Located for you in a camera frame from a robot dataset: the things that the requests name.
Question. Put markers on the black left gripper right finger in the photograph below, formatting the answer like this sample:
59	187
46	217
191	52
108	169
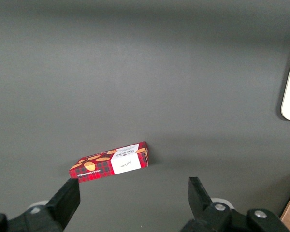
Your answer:
203	207

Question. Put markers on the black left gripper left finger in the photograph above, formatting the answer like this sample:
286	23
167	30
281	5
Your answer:
60	207

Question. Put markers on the red tartan cookie box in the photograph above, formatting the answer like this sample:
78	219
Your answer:
99	166

